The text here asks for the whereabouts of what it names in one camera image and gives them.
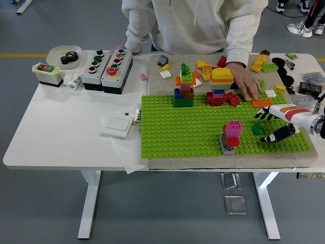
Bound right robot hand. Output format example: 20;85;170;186
254;103;318;143

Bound person's right hand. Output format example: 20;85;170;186
110;42;142;55

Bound person's left hand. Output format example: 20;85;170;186
225;62;262;102

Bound large red brick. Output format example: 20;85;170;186
225;91;241;107

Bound pink square brick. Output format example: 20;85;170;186
225;128;241;139
226;119;244;135

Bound red-based yellow-domed brick tower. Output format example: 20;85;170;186
206;67;234;107

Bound long orange brick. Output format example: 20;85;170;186
250;98;272;109

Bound grey sloped brick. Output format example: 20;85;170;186
157;54;170;67

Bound red square brick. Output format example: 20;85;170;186
222;124;241;148

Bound green-based multicolour brick tower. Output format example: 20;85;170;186
173;62;198;109

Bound grey square brick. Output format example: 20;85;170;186
219;134;236;156

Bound clear bag of screws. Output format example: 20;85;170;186
289;93;318;111

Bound black electronic device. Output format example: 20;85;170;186
298;81;323;99

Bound emergency-stop button control box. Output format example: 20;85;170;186
101;48;134;95

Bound plastic bag of blue parts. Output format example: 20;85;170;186
302;72;325;84

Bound three-button control box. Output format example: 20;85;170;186
81;50;112;92

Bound metal hand tool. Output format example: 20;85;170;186
283;58;296;71

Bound black gear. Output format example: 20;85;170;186
60;50;80;66

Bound white pipe tee fitting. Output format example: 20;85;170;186
62;73;82;90

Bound desk control panel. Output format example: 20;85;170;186
296;172;325;179

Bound white bowl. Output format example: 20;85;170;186
46;45;83;70

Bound white printed tube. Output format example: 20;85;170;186
132;107;142;126

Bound green studded baseplate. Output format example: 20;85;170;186
140;93;313;160

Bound metal floor socket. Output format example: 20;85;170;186
224;194;247;216
220;172;242;191

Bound white table foot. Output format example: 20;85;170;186
11;0;34;15

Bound white table leg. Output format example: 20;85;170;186
77;170;102;239
252;172;281;240

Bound grey-brown mat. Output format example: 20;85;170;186
148;53;319;171

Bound white paper sheet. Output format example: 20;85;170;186
99;109;150;175

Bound white red-green switch box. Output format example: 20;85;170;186
32;62;64;88

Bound white wall switch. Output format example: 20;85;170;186
101;116;134;139

